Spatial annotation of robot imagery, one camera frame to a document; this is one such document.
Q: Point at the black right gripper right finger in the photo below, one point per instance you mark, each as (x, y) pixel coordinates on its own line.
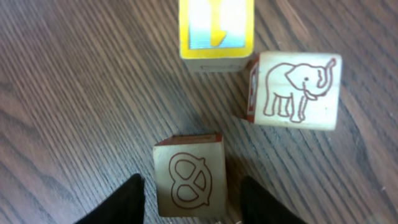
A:
(259, 206)

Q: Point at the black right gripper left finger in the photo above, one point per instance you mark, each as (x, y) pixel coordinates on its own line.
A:
(125, 205)

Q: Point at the blue B wooden block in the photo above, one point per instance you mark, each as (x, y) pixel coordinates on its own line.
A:
(190, 176)

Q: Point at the white I wooden block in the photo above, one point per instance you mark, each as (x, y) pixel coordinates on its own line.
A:
(295, 89)

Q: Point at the yellow-top bone wooden block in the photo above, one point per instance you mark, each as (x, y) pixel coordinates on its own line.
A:
(216, 35)

